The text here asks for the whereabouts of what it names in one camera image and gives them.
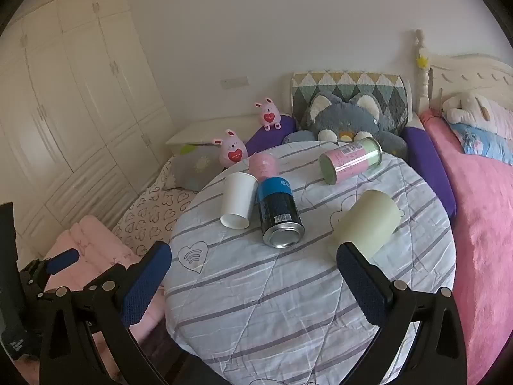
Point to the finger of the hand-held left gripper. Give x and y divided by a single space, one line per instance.
62 260

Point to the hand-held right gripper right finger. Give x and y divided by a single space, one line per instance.
360 288

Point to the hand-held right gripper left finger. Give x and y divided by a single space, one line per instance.
145 286

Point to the pale green cup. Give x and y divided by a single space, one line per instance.
368 220

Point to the white paper cup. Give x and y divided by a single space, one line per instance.
239 200

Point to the small pink cup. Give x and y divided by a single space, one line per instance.
263 164

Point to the folded pink blanket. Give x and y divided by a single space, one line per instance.
93 240

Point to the heart print sheet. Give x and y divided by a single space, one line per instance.
152 212

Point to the black and blue can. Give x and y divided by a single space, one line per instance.
279 212

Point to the grey sun print cushion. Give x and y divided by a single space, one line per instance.
192 168

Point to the pink and green canister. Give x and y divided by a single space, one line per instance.
349 161

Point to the pink bedspread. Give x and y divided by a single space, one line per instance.
481 232

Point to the purple bolster pillow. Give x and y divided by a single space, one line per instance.
276 134
431 168

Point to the pink bunny plush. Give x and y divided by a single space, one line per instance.
269 114
231 150

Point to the grey cat plush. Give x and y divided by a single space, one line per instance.
344 119

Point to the white bedside cabinet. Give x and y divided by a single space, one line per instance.
208 128

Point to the cream wardrobe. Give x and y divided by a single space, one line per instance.
80 88

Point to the blue floral pillow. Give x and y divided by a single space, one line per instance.
481 141

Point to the diamond patterned cushion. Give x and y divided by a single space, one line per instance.
344 84

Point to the white plush toy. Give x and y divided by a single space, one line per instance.
473 108

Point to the yellow flower ornament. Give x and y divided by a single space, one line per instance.
422 62

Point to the cream bed headboard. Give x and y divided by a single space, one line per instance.
461 74

